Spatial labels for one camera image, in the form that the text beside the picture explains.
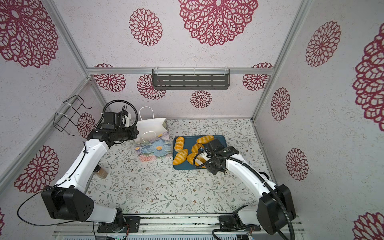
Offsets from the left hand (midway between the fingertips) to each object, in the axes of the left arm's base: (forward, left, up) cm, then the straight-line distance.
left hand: (138, 134), depth 82 cm
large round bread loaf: (-4, -28, -19) cm, 34 cm away
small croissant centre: (+3, -32, -19) cm, 37 cm away
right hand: (-12, -41, -11) cm, 44 cm away
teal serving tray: (+6, -25, -21) cm, 34 cm away
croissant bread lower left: (-3, -22, -19) cm, 29 cm away
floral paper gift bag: (-3, -8, -2) cm, 9 cm away
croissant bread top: (+10, -39, -19) cm, 44 cm away
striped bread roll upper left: (+6, -21, -18) cm, 29 cm away
